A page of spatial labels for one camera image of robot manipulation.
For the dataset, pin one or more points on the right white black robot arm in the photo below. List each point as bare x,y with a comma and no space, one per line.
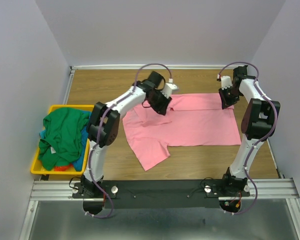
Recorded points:
258,123

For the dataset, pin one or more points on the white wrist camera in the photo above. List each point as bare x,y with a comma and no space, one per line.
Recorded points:
226,82
169,89

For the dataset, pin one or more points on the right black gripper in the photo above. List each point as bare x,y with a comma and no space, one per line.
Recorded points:
225,102

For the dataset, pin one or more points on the green t shirt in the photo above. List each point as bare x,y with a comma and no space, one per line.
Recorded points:
60,135

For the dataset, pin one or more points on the pink t shirt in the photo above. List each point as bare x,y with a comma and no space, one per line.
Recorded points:
195,119

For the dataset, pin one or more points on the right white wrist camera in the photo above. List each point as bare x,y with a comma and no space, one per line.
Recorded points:
226,82

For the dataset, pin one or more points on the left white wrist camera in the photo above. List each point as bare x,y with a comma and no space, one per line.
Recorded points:
169,89

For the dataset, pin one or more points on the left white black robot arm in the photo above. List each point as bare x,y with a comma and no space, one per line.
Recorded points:
103,125

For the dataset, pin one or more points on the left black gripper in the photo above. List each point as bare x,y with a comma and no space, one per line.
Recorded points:
161,108

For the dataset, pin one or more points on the orange t shirt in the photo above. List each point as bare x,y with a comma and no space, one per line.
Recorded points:
64,168

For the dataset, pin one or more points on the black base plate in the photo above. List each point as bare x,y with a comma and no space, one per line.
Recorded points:
160,194

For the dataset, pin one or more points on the aluminium front rail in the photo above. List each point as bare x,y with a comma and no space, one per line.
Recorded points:
280,188

